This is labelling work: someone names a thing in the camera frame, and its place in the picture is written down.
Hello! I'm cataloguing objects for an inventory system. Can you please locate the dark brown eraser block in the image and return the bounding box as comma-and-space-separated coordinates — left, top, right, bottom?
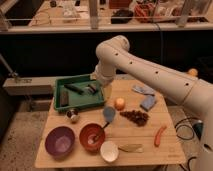
60, 91, 69, 107

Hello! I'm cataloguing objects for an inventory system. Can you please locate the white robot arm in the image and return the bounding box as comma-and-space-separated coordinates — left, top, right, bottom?
94, 35, 213, 171

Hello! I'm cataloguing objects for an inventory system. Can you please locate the small brush in tray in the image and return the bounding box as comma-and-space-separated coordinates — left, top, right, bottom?
85, 84, 97, 95

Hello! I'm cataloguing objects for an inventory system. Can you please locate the orange ball fruit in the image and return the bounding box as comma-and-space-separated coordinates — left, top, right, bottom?
114, 98, 125, 111

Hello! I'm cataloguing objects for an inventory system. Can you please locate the blue spoon scoop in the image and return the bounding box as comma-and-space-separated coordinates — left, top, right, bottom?
103, 106, 116, 128

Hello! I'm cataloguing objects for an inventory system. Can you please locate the black marker pen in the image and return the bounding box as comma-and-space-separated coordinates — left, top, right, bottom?
64, 84, 84, 94

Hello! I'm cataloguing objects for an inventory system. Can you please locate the green plastic tray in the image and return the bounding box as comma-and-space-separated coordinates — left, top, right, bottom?
54, 74, 105, 112

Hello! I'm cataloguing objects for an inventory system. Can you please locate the light blue cloth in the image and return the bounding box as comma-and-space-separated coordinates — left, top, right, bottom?
132, 85, 155, 96

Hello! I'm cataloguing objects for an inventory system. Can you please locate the brown raisin pile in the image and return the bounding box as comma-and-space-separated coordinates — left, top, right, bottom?
120, 110, 149, 126

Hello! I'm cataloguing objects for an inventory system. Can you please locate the red bowl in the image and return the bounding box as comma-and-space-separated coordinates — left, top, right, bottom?
79, 123, 105, 152

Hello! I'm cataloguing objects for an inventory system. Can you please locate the beige leaf shaped object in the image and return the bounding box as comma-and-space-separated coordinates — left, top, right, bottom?
119, 144, 143, 153

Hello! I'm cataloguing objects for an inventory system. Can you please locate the orange toy carrot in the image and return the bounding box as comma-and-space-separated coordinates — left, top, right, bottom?
154, 125, 167, 147

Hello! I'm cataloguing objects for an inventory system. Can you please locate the purple bowl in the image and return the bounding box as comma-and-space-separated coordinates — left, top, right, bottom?
45, 126, 75, 158

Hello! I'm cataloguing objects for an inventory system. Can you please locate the black bag on shelf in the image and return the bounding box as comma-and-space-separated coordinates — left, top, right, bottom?
111, 9, 133, 24

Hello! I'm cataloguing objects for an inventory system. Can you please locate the red object on shelf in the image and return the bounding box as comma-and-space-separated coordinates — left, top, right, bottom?
134, 3, 154, 23

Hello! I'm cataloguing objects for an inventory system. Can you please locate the orange ball on ledge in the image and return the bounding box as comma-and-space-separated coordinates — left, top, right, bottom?
187, 68, 198, 77

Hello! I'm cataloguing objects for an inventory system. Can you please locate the black power adapter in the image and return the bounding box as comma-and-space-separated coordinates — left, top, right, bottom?
193, 122, 203, 139

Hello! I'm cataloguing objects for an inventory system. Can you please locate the black floor cable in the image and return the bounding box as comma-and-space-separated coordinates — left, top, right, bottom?
174, 116, 201, 171

